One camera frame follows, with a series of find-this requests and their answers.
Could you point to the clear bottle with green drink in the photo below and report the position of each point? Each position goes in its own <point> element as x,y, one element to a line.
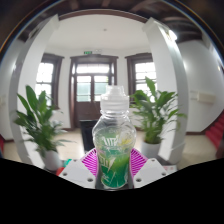
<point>114,140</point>

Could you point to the black chair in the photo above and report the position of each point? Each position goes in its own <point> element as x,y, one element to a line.
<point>87,133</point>

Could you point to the brown framed window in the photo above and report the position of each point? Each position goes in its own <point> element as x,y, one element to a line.
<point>45,76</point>
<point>145,71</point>

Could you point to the white wall-mounted unit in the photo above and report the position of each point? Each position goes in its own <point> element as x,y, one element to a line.
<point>203,97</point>

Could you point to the potted plant in white pot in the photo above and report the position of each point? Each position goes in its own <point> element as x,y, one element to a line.
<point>51,160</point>
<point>151,150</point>

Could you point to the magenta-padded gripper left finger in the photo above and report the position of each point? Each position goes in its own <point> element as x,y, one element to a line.
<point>89,163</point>

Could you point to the brown glazed double door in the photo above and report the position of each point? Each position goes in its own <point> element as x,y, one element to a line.
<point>88,106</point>

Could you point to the green exit sign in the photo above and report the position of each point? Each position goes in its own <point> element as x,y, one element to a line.
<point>87,52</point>

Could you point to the red carpeted staircase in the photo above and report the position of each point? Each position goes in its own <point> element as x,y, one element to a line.
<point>216,131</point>

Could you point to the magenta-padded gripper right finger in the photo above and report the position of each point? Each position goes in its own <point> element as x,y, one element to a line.
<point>136,161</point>

